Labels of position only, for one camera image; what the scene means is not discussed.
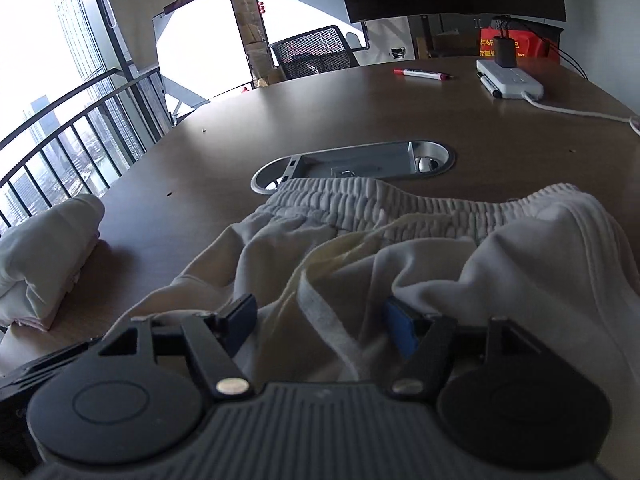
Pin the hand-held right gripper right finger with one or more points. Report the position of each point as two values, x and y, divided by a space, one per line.
400 330

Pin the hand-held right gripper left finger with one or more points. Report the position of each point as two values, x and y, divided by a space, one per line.
240 325

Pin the cream sweatpants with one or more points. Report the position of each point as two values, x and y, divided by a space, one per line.
425 260

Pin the pink folded garment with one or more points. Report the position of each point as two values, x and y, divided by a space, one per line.
32 324

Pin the white folded garment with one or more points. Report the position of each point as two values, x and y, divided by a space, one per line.
45 250

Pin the red-capped whiteboard marker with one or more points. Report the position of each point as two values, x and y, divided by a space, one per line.
422 74

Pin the black balcony railing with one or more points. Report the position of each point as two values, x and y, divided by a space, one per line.
75 125

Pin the black marker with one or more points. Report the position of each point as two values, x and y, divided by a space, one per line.
489 85

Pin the white power strip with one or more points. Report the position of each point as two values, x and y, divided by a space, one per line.
515 82

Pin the flip chart easel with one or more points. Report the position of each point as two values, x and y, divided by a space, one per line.
200 45

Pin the stack of cardboard boxes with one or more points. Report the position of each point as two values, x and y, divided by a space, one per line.
252 35

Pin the flat cardboard box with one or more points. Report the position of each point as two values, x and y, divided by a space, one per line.
450 42

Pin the black charger plug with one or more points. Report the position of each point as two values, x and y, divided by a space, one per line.
505 52

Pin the red bag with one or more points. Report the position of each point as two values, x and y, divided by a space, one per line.
535 47

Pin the large black-framed whiteboard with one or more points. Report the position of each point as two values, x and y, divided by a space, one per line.
300 10

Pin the beige roller blind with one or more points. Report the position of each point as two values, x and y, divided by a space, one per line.
150 5

